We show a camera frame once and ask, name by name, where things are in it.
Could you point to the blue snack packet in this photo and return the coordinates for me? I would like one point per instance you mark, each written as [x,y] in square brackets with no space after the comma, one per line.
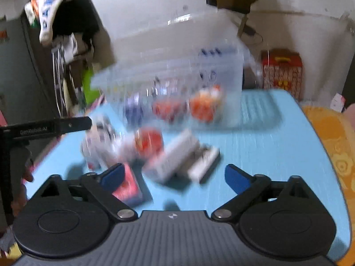
[134,111]

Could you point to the red patterned gift box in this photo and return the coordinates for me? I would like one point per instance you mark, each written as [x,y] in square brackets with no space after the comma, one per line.
[281,72]

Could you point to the grey cabinet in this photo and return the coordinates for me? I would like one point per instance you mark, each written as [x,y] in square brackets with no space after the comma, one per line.
[19,74]

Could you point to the small white box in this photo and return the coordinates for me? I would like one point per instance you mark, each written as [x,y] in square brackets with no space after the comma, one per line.
[204,161]

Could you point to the red and blue card box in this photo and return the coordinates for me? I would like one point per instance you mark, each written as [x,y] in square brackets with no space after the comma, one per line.
[128,189]

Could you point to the green plastic item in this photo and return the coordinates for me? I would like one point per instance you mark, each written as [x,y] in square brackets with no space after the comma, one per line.
[88,84]

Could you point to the white cloth with blue print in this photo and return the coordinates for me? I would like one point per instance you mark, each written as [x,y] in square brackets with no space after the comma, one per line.
[51,8]

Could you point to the yellow patterned blanket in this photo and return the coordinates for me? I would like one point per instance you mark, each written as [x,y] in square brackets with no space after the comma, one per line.
[334,155]

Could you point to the long white box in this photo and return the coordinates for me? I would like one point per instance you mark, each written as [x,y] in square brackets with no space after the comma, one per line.
[174,157]

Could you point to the person's left hand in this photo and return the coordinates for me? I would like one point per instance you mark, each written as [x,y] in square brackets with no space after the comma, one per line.
[27,171]

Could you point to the white printed packet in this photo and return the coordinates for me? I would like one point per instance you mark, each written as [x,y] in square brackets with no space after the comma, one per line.
[97,141]

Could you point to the red snack packet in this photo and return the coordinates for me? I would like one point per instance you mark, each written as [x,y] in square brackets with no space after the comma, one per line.
[167,110]

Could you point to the red round packet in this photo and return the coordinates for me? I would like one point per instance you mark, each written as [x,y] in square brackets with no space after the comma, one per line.
[148,141]

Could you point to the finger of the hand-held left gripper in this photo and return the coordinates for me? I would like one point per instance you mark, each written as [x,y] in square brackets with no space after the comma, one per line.
[58,127]

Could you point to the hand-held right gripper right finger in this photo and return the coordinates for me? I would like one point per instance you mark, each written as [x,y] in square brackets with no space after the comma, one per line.
[235,178]

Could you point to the black hanging clothes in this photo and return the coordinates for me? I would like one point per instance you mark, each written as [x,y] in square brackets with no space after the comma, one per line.
[75,19]

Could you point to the clear plastic storage container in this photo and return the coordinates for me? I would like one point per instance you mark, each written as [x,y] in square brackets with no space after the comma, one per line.
[180,69]

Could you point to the orange and white snack packet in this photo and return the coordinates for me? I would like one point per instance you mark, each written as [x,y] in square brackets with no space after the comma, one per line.
[205,104]

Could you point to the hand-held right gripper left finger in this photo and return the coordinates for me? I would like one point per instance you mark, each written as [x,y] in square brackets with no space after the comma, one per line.
[113,176]

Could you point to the pink paper item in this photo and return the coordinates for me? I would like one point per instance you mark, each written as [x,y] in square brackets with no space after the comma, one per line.
[338,102]

